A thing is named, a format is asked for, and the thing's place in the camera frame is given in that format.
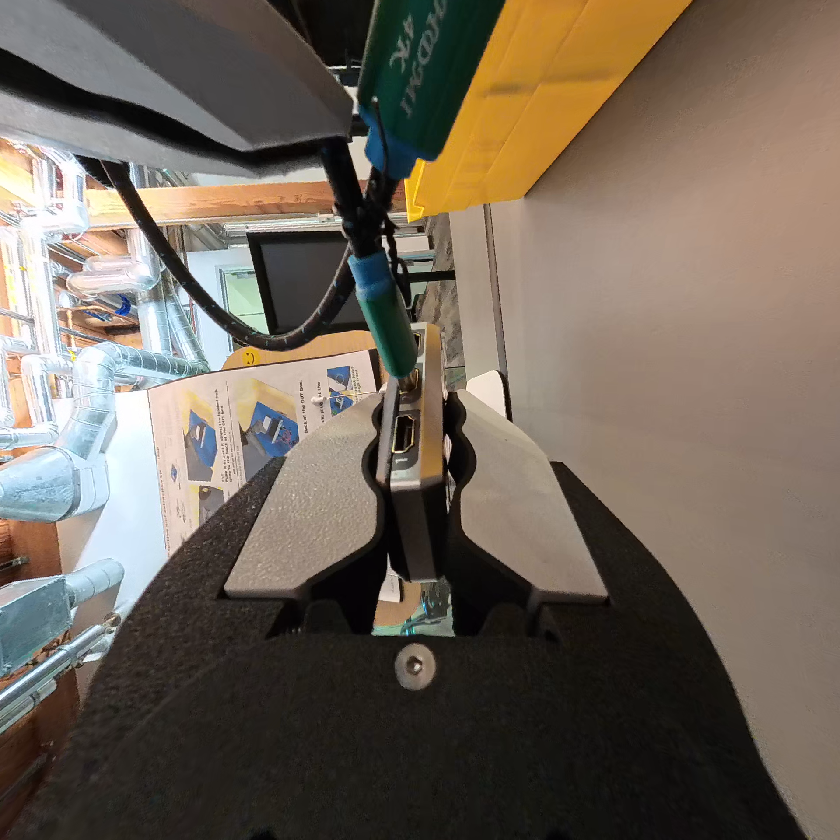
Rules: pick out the white stand base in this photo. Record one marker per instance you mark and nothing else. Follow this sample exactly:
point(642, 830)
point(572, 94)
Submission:
point(489, 387)

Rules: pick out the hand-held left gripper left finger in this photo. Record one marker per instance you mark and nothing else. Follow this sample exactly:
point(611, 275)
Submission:
point(308, 512)

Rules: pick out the wooden beam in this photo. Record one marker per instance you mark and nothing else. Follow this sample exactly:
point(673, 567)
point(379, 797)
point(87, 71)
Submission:
point(229, 200)

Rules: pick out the grey multi-port hub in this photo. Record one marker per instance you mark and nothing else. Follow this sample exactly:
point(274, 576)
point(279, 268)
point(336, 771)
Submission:
point(420, 525)

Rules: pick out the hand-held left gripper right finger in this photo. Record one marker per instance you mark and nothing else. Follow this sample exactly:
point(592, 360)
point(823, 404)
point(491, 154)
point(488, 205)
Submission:
point(525, 518)

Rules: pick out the silver ventilation ducts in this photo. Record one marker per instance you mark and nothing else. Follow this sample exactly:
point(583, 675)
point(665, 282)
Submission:
point(85, 439)

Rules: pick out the yellow plastic bin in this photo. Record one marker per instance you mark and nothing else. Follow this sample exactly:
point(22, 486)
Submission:
point(525, 98)

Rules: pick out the black monitor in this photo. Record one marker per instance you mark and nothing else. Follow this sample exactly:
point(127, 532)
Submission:
point(295, 282)

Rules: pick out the printed instruction sheet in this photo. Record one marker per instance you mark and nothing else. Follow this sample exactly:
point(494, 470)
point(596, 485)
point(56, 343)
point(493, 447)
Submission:
point(197, 407)

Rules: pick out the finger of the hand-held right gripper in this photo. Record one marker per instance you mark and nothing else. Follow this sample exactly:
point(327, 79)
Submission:
point(197, 52)
point(98, 128)

